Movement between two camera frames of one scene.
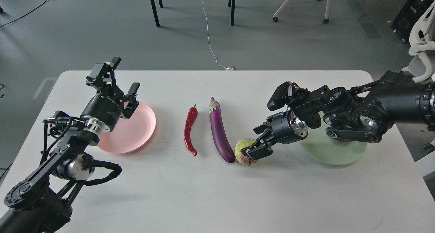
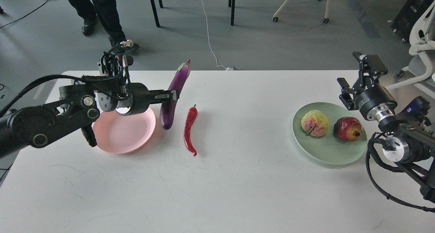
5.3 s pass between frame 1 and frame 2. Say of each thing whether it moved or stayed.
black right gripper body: moved
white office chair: stayed
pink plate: stayed
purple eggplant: moved
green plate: stayed
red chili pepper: stayed
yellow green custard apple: moved
